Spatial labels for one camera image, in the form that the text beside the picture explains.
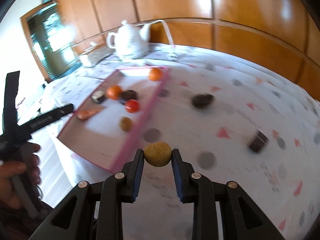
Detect orange mandarin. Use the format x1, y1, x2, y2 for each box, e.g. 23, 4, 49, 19
148, 67, 163, 81

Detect dark purple round fruit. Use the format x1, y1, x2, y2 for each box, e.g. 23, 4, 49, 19
119, 89, 138, 105

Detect person's left hand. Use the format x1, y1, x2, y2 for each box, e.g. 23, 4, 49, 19
0, 143, 41, 209

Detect patterned white tablecloth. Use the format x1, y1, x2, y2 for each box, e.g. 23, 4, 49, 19
15, 42, 320, 240

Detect woven tissue box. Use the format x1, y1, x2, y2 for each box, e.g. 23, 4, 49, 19
78, 42, 114, 67

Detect yellow-brown fruit in tray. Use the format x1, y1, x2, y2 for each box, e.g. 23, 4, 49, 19
119, 116, 133, 132

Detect red tomato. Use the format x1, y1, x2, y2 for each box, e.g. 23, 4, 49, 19
125, 99, 140, 113

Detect orange carrot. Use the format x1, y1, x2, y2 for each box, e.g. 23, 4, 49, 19
76, 109, 102, 121

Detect orange in tray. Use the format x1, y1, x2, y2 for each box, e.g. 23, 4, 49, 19
106, 85, 123, 100

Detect white kettle power cable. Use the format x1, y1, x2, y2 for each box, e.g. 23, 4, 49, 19
135, 19, 178, 61

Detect pink-edged white tray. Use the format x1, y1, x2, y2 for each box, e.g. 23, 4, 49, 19
57, 67, 170, 173

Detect white ceramic electric kettle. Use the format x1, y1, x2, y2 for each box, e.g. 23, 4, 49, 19
106, 20, 151, 60

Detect glass cabinet door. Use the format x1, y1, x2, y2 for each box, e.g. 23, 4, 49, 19
21, 1, 81, 83

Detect dark fruit with stem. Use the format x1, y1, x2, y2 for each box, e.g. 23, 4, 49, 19
191, 94, 214, 109

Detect small yellow round fruit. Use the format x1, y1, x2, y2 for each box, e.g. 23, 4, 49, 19
144, 141, 172, 167

